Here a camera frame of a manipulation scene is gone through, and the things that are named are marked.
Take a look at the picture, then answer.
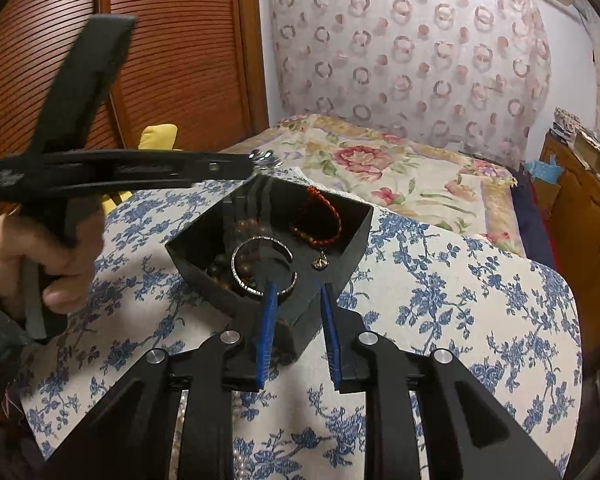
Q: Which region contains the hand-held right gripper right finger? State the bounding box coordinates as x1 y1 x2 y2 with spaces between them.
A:
320 282 541 480

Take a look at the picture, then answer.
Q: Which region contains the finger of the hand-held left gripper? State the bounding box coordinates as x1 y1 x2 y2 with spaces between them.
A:
100 150 254 173
100 170 253 197

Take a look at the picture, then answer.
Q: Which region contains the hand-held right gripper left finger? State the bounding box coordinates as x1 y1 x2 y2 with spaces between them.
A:
45 282 281 480

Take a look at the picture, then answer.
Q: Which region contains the small silver ornament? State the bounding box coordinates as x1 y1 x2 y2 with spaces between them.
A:
250 150 282 169

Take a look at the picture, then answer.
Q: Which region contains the silver bangle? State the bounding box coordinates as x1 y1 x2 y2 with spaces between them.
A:
230 237 299 295

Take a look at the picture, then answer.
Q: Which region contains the brown wooden bead bracelet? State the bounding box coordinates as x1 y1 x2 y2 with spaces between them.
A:
205 195 262 292

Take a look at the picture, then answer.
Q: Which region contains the black box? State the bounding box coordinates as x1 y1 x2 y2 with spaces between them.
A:
165 175 375 364

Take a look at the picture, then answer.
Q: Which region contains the red bracelet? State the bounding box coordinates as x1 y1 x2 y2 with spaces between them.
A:
290 186 342 249

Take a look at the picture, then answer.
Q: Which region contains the person's left forearm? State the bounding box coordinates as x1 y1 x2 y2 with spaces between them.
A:
0 270 37 398

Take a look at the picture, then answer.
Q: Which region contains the person's left hand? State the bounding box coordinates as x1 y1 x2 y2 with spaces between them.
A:
0 204 107 319

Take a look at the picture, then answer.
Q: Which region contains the yellow plush toy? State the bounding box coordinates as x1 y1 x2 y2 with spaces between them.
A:
100 124 179 206

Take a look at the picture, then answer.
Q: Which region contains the blue floral tablecloth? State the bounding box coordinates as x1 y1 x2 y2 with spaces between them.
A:
10 167 581 480

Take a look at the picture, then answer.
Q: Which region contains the floral bed blanket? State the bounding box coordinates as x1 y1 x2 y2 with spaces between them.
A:
220 114 527 259

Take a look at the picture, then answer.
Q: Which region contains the circle pattern sheer curtain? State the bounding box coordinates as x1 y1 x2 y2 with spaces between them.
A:
257 0 554 171

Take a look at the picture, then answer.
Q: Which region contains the blue plastic bag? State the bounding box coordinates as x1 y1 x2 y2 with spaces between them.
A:
522 155 564 182

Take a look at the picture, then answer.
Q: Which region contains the wooden side cabinet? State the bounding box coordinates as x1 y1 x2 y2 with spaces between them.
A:
539 130 600 283

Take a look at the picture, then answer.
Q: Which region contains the patterned fabric bag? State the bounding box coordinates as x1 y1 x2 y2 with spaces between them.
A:
552 107 582 137

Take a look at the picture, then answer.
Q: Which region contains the cardboard box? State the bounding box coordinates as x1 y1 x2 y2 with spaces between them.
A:
572 129 600 182

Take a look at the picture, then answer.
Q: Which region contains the white pearl necklace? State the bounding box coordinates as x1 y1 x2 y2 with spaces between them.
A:
230 435 256 480

